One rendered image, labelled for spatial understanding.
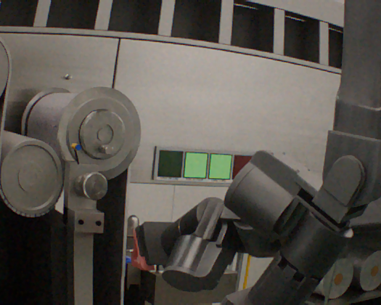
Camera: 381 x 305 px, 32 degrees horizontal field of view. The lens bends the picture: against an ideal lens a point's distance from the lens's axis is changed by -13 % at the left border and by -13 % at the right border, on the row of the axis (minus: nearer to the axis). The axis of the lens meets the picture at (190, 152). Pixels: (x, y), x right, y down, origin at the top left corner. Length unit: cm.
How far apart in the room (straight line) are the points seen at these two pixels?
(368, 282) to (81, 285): 379
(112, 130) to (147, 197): 305
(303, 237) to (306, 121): 115
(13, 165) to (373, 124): 66
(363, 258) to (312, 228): 412
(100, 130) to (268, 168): 52
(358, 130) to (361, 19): 11
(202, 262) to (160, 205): 333
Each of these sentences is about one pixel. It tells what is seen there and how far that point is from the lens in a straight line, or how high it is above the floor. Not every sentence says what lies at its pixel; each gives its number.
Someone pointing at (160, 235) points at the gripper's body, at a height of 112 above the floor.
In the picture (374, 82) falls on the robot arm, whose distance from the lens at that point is 62.
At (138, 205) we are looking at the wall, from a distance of 418.
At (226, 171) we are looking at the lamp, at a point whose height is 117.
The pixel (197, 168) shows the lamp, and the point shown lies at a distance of 162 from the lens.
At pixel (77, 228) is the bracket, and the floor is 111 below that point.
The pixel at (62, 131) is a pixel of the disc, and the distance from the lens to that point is 114.
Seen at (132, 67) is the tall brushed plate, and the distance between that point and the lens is 154.
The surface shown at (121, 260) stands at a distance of 122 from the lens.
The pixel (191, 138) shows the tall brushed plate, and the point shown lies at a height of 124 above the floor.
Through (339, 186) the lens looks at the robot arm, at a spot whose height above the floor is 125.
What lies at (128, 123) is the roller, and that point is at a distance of 117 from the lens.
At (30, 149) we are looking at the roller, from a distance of 113.
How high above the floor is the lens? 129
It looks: 3 degrees down
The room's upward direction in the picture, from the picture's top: 5 degrees clockwise
